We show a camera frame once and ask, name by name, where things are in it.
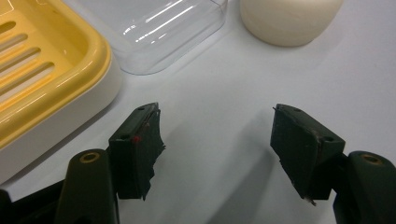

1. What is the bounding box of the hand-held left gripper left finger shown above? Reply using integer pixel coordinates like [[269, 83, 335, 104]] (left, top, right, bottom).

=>
[[53, 102, 166, 224]]

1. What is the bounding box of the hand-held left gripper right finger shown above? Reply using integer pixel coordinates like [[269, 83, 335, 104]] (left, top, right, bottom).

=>
[[269, 104, 396, 224]]

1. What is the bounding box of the yellow and white soap dish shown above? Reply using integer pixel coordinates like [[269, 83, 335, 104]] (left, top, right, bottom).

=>
[[0, 0, 123, 185]]

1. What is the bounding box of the clear plastic soap dish lid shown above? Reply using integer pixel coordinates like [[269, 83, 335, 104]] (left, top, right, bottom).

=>
[[62, 0, 229, 76]]

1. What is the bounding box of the cream soap bar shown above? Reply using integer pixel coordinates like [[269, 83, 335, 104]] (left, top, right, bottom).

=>
[[239, 0, 345, 48]]

